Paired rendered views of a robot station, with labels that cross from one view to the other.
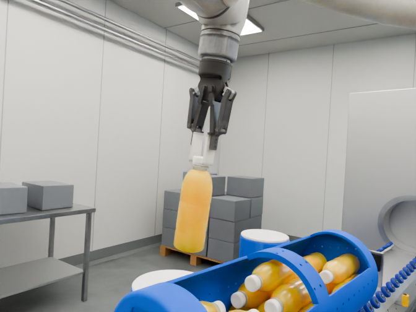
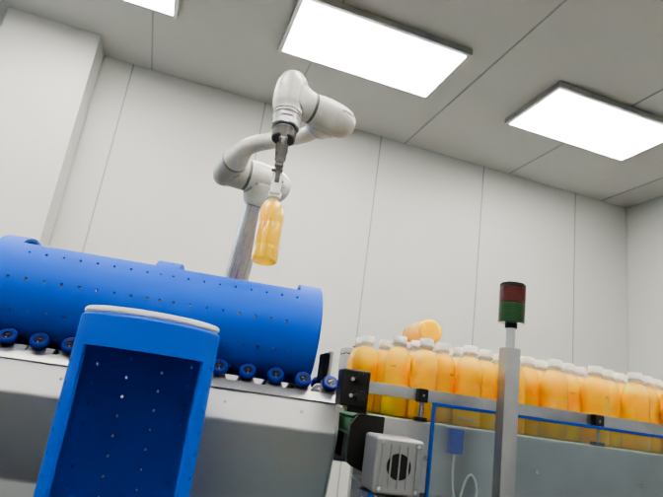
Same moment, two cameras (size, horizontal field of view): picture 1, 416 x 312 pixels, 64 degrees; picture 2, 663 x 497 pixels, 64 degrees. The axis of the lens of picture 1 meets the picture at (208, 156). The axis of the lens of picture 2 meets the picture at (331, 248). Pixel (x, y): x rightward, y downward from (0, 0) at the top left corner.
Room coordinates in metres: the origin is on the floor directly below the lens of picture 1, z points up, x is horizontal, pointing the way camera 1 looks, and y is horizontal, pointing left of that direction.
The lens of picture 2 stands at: (1.81, 1.09, 0.93)
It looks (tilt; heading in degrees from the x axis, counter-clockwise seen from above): 15 degrees up; 219
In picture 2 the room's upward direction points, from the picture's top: 8 degrees clockwise
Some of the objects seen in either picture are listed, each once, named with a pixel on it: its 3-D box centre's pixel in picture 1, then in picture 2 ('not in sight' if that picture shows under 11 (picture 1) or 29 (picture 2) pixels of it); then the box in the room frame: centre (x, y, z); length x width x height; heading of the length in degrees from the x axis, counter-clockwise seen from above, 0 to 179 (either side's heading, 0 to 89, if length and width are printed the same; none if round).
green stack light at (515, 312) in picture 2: not in sight; (511, 314); (0.51, 0.64, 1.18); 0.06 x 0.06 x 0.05
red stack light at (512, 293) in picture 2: not in sight; (512, 295); (0.51, 0.64, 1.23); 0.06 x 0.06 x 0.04
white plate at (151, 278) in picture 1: (173, 285); (154, 320); (1.13, 0.09, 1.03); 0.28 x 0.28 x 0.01
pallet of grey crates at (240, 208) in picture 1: (212, 216); not in sight; (4.70, -0.11, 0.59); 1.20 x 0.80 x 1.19; 55
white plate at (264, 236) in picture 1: (264, 235); not in sight; (1.92, -0.36, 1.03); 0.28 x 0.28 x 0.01
